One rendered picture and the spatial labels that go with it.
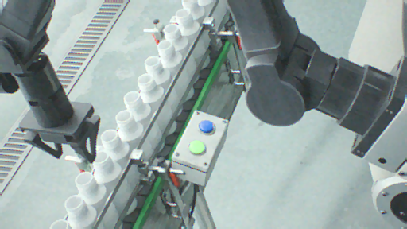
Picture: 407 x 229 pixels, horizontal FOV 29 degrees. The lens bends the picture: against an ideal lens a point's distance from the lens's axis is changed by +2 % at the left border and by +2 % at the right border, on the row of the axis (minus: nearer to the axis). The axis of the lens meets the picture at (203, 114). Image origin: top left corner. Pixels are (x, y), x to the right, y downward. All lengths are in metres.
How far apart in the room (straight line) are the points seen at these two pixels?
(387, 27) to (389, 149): 0.26
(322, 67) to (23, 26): 0.40
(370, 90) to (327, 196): 1.98
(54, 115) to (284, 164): 1.96
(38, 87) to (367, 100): 0.47
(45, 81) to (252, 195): 1.91
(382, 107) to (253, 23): 0.18
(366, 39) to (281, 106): 0.25
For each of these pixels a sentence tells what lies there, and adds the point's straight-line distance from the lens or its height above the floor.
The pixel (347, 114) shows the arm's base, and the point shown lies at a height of 1.57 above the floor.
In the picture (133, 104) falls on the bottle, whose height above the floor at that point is 1.16.
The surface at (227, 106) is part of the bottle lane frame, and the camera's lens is 2.05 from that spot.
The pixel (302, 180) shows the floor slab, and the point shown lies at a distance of 2.98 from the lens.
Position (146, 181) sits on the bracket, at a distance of 1.68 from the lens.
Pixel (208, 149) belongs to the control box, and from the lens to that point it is 1.61.
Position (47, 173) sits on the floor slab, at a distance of 3.39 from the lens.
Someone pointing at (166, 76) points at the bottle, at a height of 1.12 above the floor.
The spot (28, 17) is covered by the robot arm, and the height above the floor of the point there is 1.69.
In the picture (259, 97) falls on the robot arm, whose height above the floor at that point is 1.60.
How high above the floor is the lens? 2.23
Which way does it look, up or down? 42 degrees down
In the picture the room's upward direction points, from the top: 19 degrees counter-clockwise
